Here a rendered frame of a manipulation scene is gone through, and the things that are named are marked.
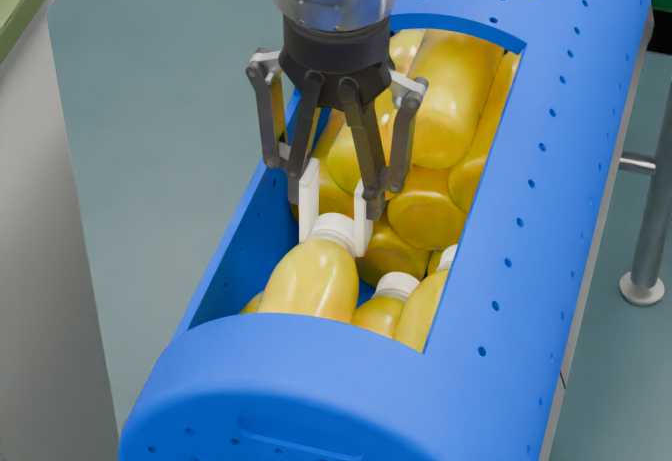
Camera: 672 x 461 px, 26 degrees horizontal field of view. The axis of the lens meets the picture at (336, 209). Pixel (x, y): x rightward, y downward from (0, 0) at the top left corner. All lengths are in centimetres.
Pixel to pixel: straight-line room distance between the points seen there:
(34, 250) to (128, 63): 138
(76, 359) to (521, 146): 103
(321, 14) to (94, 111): 208
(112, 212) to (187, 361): 184
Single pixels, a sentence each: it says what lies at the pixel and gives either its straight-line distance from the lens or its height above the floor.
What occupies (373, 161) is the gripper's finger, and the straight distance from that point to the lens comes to 109.
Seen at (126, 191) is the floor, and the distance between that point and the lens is 284.
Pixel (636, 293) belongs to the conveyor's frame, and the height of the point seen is 1.
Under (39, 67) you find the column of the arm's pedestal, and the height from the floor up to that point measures 89.
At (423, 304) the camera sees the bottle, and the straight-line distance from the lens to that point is 108.
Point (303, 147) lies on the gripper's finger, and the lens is 110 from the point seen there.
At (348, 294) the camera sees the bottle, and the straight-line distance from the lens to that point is 110.
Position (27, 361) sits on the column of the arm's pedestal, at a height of 55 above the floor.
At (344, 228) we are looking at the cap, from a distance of 115.
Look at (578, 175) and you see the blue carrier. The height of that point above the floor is 116.
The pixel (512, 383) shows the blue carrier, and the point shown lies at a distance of 100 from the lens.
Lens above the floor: 195
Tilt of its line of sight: 45 degrees down
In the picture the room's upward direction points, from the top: straight up
